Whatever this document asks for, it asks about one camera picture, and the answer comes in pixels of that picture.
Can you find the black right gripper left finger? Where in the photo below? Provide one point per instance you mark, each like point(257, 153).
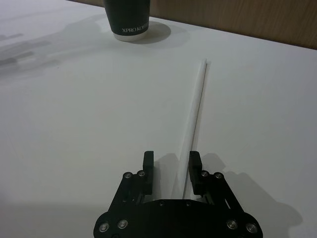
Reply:
point(148, 173)

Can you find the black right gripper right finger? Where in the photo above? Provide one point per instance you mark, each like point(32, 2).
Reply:
point(195, 173)

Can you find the long white paper-wrapped straw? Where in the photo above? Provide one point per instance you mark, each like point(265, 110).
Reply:
point(195, 111)

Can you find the black paper cup white base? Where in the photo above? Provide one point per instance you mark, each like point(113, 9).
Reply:
point(126, 15)

